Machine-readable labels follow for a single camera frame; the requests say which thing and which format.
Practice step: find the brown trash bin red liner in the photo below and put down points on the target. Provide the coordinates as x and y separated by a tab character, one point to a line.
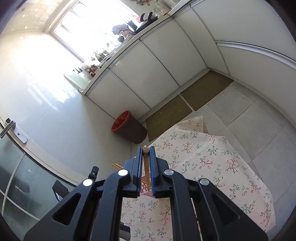
127	126

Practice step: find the white kitchen cabinets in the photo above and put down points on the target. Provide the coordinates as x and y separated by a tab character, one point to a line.
244	40

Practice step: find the black frying pan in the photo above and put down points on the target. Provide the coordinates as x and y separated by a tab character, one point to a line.
145	23

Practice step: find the floral tablecloth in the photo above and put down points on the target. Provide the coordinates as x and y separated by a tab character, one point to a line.
196	155

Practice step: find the pink perforated utensil holder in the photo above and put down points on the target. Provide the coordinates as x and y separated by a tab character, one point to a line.
144	188

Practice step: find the brown floor mat left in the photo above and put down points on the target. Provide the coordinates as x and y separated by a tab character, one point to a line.
167	116

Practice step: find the silver door handle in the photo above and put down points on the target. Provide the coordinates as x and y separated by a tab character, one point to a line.
11	126

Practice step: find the brown floor mat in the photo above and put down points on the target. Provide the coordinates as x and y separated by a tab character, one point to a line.
167	116
204	89

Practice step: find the glass sliding door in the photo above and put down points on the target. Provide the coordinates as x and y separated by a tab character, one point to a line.
27	176

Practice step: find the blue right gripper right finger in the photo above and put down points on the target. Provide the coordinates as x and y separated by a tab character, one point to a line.
153	169

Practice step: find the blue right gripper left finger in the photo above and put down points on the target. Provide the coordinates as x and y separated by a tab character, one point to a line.
139	169

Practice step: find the brown floor mat right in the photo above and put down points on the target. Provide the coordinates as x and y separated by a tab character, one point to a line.
204	89

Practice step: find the wooden chopstick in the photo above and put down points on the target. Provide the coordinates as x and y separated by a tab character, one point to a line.
145	152
117	166

